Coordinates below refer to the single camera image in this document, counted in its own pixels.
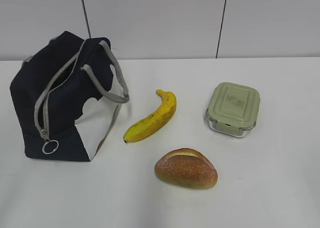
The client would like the yellow banana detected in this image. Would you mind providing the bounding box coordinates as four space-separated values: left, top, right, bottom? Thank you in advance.
123 89 177 143

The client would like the brown bread loaf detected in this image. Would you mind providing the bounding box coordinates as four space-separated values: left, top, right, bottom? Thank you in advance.
154 148 218 189

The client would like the green lid glass food container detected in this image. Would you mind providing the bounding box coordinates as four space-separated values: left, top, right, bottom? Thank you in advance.
205 82 261 138

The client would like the navy and white lunch bag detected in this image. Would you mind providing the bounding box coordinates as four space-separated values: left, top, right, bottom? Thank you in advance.
9 31 130 162

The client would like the metal zipper pull ring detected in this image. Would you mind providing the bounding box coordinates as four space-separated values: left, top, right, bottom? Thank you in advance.
41 139 60 154

